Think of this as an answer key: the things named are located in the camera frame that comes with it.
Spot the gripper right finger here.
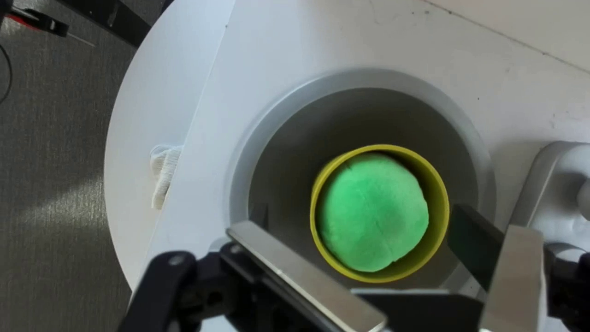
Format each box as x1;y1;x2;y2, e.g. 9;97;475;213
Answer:
446;204;590;332

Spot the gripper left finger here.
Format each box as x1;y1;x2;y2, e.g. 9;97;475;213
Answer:
118;220;389;332

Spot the white toy tap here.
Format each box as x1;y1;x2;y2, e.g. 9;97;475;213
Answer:
508;141;590;259

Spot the green plushie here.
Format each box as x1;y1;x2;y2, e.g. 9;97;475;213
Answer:
317;153;430;273

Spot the yellow cup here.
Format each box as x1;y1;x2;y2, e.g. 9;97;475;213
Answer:
310;144;451;283

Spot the grey round toy sink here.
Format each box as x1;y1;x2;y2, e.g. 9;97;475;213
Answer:
225;68;497;298

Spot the white cloth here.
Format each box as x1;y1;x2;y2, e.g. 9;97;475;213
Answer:
149;144;184;211

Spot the white toy kitchen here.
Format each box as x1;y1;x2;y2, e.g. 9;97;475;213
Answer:
147;0;590;332

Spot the black and red clamp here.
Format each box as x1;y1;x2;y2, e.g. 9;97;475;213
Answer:
0;6;71;38

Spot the black cable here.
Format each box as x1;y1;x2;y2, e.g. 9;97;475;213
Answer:
0;43;13;105

